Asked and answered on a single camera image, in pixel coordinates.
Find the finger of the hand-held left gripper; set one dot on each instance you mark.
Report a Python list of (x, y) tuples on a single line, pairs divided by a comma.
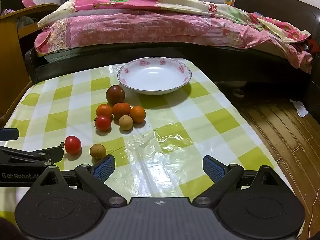
[(30, 156), (8, 133)]

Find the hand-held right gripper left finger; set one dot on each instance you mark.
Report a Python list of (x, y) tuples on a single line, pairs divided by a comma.
[(105, 168)]

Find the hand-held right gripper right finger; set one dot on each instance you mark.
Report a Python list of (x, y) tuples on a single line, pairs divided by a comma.
[(212, 168)]

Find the brown longan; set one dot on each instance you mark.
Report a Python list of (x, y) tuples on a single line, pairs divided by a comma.
[(98, 151), (125, 122)]

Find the red cherry tomato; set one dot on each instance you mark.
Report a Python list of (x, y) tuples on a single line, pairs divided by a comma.
[(103, 123), (73, 144)]

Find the small orange tomato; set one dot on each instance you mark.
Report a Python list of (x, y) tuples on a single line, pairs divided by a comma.
[(104, 110), (121, 109), (138, 114)]

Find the dark purple tomato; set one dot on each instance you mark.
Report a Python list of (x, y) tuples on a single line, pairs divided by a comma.
[(115, 95)]

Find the white floral rim bowl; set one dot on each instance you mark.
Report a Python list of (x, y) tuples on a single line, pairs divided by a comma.
[(155, 77)]

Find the wooden cabinet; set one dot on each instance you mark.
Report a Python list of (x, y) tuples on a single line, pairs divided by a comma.
[(10, 67)]

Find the grey striped mattress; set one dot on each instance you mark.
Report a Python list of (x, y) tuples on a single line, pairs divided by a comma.
[(62, 56)]

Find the white paper scrap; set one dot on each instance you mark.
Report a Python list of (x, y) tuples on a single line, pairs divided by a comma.
[(300, 108)]

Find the bed with pink bedding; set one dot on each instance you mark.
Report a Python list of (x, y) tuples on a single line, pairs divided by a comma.
[(100, 57)]

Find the pink floral bedsheet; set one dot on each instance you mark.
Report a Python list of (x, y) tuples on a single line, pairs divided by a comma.
[(125, 30)]

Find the dark red cloth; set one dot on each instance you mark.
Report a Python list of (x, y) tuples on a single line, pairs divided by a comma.
[(312, 45)]

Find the cartoon print quilt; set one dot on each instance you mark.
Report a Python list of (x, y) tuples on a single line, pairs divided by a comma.
[(150, 1)]

